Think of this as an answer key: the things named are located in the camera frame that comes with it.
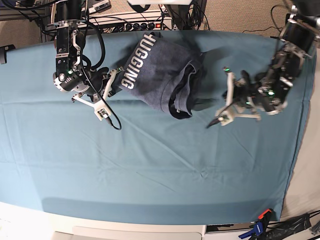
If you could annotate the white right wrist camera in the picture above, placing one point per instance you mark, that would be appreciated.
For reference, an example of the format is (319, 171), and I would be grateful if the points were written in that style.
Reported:
(102, 112)

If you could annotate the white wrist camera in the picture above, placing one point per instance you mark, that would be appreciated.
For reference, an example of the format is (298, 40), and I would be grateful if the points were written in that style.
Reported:
(226, 117)
(102, 112)

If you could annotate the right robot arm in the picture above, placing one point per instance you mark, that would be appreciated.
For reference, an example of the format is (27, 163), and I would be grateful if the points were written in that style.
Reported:
(91, 83)

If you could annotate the teal table cloth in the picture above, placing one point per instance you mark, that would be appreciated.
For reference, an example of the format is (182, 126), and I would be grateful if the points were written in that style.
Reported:
(57, 157)

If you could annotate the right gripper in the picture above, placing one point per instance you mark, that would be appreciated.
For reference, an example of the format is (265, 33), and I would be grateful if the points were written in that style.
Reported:
(102, 80)

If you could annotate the white power strip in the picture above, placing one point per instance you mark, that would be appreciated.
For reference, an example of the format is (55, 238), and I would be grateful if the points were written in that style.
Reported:
(116, 24)

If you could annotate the blue orange clamp bottom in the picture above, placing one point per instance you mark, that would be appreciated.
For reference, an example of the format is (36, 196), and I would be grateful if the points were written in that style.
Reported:
(258, 230)

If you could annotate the black plastic bag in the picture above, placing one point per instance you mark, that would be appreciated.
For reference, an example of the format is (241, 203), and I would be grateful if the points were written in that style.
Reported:
(283, 229)

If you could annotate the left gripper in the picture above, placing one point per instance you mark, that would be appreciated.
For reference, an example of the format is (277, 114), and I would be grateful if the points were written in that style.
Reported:
(239, 96)

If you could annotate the blue-grey heathered T-shirt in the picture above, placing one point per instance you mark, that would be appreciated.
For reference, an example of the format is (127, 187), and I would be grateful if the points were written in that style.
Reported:
(167, 76)

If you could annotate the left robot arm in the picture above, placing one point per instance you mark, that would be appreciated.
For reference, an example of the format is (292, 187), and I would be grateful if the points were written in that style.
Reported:
(268, 90)

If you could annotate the black clamp left edge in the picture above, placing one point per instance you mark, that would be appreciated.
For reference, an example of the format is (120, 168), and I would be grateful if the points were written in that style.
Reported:
(3, 52)

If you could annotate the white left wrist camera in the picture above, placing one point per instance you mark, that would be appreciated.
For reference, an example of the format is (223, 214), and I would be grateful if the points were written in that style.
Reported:
(226, 117)

